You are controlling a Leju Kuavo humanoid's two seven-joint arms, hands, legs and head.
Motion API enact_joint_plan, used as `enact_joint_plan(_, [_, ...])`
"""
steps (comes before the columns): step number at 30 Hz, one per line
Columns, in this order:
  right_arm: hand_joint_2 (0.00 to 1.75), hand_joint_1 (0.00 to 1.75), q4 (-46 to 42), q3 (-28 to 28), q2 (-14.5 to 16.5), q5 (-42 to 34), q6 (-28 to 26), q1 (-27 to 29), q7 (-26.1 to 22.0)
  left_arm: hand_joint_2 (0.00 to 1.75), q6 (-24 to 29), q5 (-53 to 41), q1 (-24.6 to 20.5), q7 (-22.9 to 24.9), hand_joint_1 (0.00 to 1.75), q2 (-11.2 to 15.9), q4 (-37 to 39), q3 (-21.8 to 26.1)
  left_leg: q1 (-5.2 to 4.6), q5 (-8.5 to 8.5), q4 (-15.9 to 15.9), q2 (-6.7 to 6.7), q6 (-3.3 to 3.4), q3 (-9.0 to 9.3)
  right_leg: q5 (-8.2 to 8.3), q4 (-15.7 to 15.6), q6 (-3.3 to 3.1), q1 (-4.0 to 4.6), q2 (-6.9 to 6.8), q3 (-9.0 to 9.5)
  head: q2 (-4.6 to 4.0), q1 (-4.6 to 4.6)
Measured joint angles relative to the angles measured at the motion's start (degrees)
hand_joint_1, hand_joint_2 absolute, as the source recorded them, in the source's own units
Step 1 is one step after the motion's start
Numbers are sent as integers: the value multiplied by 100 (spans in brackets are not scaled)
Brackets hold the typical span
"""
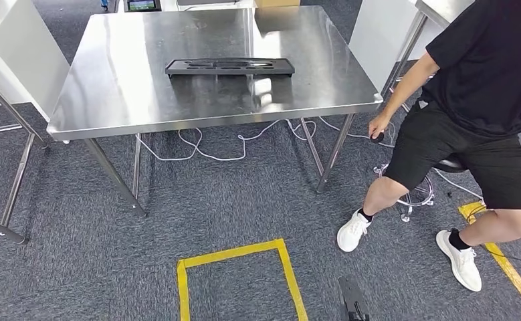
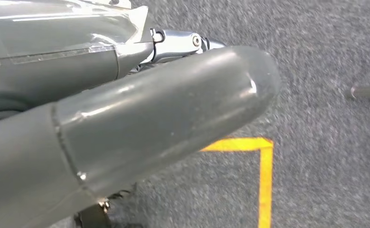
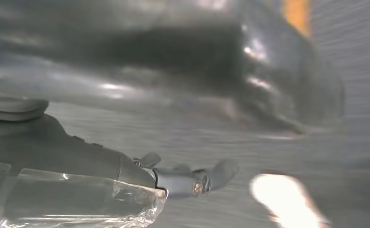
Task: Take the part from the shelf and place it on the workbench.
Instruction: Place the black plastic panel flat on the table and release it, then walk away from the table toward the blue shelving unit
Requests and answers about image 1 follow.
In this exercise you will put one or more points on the person's right hand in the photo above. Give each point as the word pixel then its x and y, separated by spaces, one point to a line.
pixel 377 124

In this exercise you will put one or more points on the steel side table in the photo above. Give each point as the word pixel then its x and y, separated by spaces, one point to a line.
pixel 14 190
pixel 442 9

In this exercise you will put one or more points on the black tablet screen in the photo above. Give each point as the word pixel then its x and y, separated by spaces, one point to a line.
pixel 142 5

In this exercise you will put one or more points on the chrome swivel stool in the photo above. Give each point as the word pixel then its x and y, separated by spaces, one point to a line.
pixel 450 166

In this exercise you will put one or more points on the small black handheld object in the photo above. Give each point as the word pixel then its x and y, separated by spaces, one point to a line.
pixel 378 138

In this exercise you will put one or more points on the black plastic car part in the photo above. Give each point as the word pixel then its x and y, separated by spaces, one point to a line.
pixel 229 72

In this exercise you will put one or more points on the cardboard box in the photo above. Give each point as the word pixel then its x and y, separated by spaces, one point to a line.
pixel 278 3

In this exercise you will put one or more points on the white partition panel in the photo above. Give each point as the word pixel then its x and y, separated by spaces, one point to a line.
pixel 375 40
pixel 16 44

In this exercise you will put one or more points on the person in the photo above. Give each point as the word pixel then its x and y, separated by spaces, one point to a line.
pixel 477 66

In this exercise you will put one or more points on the stainless steel workbench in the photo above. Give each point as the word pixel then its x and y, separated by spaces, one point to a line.
pixel 154 88

